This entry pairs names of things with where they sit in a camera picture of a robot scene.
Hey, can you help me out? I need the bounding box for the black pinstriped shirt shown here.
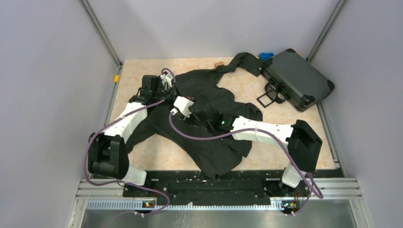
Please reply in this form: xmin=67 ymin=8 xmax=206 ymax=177
xmin=126 ymin=52 xmax=263 ymax=178

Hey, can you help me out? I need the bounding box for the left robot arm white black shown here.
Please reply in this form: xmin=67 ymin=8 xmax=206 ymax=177
xmin=85 ymin=70 xmax=177 ymax=186

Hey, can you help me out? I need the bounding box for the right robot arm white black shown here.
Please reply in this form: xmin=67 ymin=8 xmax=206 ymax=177
xmin=169 ymin=96 xmax=323 ymax=190

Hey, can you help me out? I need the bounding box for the brown wooden block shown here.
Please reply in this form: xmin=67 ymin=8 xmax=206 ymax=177
xmin=214 ymin=61 xmax=224 ymax=68

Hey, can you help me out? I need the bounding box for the blue toy piece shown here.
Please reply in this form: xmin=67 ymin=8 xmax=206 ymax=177
xmin=258 ymin=52 xmax=274 ymax=61

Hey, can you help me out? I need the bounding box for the dark grey hard case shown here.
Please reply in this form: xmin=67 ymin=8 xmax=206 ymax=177
xmin=261 ymin=48 xmax=335 ymax=112

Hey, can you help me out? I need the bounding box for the black square frame brooch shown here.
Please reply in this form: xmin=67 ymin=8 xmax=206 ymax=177
xmin=257 ymin=89 xmax=278 ymax=108

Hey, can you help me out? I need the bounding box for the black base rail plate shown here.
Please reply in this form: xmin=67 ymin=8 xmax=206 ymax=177
xmin=93 ymin=169 xmax=344 ymax=209

